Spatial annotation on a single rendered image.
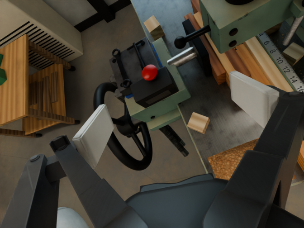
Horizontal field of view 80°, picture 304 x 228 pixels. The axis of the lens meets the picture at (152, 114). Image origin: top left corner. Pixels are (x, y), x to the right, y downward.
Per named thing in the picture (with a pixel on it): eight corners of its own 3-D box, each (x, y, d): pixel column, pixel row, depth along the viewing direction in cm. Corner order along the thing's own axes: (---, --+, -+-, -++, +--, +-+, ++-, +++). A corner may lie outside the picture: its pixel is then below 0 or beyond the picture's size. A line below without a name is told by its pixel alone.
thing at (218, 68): (187, 30, 46) (183, 16, 41) (194, 26, 45) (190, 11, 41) (218, 85, 40) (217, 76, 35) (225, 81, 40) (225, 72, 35)
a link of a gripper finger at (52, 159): (74, 179, 13) (36, 187, 13) (97, 140, 17) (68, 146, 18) (64, 163, 12) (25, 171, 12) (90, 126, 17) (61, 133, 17)
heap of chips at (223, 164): (207, 157, 38) (206, 158, 35) (269, 133, 35) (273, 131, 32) (226, 200, 35) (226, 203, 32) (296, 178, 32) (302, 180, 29)
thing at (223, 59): (197, 30, 45) (192, 14, 39) (202, 27, 44) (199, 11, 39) (241, 109, 37) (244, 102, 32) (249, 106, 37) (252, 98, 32)
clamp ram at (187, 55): (168, 59, 45) (154, 38, 37) (195, 43, 44) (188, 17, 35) (182, 89, 42) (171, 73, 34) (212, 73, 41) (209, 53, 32)
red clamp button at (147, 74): (141, 71, 35) (138, 68, 34) (154, 63, 34) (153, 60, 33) (146, 84, 34) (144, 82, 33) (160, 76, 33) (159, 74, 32)
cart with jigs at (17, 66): (37, 83, 203) (-39, 55, 145) (77, 64, 186) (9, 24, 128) (38, 141, 184) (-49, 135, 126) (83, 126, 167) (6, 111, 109)
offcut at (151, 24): (149, 32, 50) (143, 22, 46) (158, 25, 49) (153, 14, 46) (155, 41, 48) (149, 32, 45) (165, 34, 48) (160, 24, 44)
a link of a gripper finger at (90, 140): (95, 169, 14) (87, 171, 14) (115, 127, 21) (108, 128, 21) (79, 137, 13) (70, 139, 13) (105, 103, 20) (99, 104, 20)
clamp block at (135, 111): (130, 78, 53) (112, 64, 45) (171, 54, 49) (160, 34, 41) (146, 124, 48) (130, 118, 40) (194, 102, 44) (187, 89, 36)
